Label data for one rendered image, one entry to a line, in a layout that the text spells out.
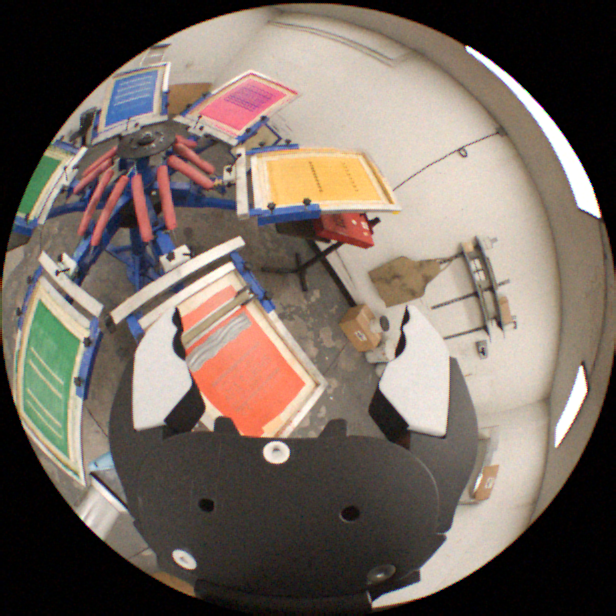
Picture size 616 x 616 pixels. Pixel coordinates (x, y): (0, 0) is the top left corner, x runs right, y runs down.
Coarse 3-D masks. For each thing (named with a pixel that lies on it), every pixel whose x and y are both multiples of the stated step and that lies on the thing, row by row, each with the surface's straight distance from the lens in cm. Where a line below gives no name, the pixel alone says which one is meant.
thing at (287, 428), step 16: (224, 272) 98; (192, 288) 92; (176, 304) 89; (256, 304) 102; (144, 320) 88; (272, 320) 100; (288, 336) 103; (304, 368) 110; (320, 384) 112; (304, 400) 109; (208, 416) 88; (288, 432) 103
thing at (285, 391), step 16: (224, 288) 99; (208, 304) 95; (224, 320) 94; (240, 336) 95; (256, 336) 98; (240, 352) 94; (272, 352) 101; (288, 368) 105; (288, 384) 104; (304, 384) 110; (272, 400) 100; (288, 400) 105
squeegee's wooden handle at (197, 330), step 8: (240, 296) 88; (248, 296) 90; (232, 304) 86; (216, 312) 83; (224, 312) 84; (208, 320) 82; (216, 320) 83; (200, 328) 80; (184, 336) 79; (192, 336) 79; (184, 344) 79
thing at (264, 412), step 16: (192, 320) 91; (208, 336) 91; (224, 352) 92; (208, 368) 90; (224, 368) 92; (208, 384) 90; (208, 400) 90; (224, 400) 92; (240, 416) 95; (256, 416) 98; (272, 416) 101; (256, 432) 99
